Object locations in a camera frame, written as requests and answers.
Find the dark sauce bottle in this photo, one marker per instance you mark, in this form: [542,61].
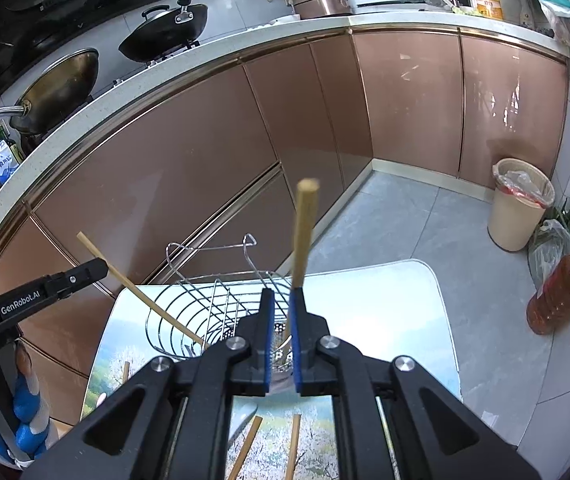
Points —
[11,146]

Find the bamboo chopstick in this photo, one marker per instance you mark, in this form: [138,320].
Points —
[306,230]
[292,445]
[245,447]
[125,372]
[130,285]

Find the brown kitchen base cabinet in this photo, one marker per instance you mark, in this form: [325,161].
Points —
[165,160]

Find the amber cooking oil bottle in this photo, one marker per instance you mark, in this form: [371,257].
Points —
[560,295]

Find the clear plastic bag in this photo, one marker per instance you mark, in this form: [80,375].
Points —
[550,247]

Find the brass wok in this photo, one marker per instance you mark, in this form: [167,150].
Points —
[60,85]

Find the white speckled countertop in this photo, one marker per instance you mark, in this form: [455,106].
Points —
[245,40]

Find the person's left hand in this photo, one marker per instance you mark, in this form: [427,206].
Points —
[30,410]

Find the black range hood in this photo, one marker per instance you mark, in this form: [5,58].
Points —
[40,20]

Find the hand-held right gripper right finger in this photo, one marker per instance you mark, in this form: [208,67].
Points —
[297,350]

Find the brown rice cooker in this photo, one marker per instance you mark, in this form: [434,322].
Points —
[322,2]

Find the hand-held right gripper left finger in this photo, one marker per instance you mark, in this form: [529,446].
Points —
[266,350]

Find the beige trash bin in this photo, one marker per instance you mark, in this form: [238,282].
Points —
[510,220]

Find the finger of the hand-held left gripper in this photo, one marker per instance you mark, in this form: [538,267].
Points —
[77,276]

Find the white blue salt bag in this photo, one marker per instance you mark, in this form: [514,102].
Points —
[2,164]

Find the black wok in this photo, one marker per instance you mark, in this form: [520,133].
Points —
[165,30]

